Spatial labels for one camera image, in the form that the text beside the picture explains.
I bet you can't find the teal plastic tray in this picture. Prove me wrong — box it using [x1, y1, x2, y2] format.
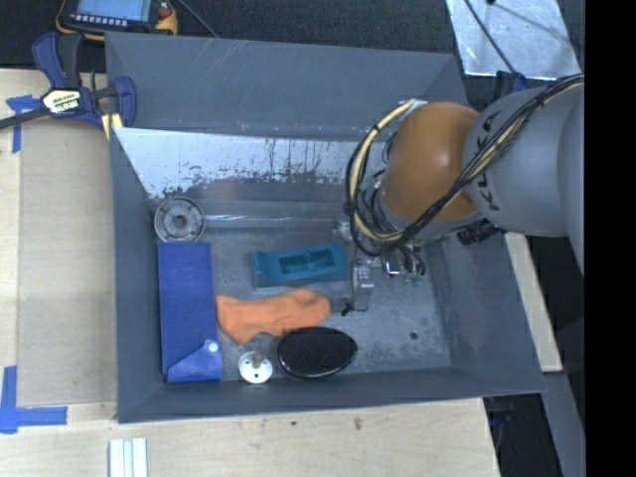
[250, 240, 350, 288]

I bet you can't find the pale wood board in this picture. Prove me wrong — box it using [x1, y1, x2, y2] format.
[16, 120, 119, 407]

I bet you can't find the orange cloth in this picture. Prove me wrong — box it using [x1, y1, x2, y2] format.
[215, 287, 333, 346]

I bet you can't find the black oval case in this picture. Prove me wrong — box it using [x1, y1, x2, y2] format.
[276, 326, 360, 381]

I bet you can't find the white round knob disc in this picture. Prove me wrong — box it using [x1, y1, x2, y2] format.
[237, 350, 274, 385]

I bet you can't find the grey metal bin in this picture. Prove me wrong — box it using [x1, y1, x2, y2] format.
[102, 31, 549, 424]

